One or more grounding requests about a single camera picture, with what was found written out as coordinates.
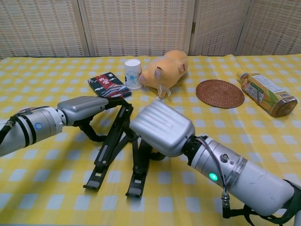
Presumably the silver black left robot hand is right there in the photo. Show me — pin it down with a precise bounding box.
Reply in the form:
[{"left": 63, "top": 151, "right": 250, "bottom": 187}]
[{"left": 56, "top": 96, "right": 132, "bottom": 143}]

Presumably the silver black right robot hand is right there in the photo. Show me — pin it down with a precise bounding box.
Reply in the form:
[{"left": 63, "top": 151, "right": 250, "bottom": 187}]
[{"left": 129, "top": 100, "right": 196, "bottom": 163}]

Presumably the black folding laptop stand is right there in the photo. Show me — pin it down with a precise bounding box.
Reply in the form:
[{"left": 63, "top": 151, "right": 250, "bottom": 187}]
[{"left": 83, "top": 98, "right": 153, "bottom": 198}]

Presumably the black red snack packet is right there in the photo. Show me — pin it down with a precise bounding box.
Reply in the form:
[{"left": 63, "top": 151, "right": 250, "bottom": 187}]
[{"left": 87, "top": 72, "right": 133, "bottom": 97}]

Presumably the yellow plush toy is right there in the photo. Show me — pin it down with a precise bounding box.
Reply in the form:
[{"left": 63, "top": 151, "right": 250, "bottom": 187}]
[{"left": 138, "top": 49, "right": 190, "bottom": 101}]

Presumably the white paper cup blue flower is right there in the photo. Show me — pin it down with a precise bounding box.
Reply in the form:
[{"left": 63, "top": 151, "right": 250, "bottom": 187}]
[{"left": 124, "top": 58, "right": 143, "bottom": 91}]

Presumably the round brown woven coaster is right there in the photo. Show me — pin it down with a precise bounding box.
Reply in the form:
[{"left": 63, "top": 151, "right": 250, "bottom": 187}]
[{"left": 196, "top": 79, "right": 246, "bottom": 109}]

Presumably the yellow white checkered tablecloth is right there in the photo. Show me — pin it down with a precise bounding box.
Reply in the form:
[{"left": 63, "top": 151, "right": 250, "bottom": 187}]
[{"left": 0, "top": 54, "right": 301, "bottom": 226}]

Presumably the woven folding screen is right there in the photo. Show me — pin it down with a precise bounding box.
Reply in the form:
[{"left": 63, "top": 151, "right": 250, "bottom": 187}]
[{"left": 0, "top": 0, "right": 301, "bottom": 59}]

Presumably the green label tea bottle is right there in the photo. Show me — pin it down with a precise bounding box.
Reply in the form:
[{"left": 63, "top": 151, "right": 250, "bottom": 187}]
[{"left": 236, "top": 71, "right": 298, "bottom": 118}]

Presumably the right arm signal cable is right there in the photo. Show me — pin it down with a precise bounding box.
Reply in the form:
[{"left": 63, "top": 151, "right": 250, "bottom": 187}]
[{"left": 197, "top": 137, "right": 296, "bottom": 224}]

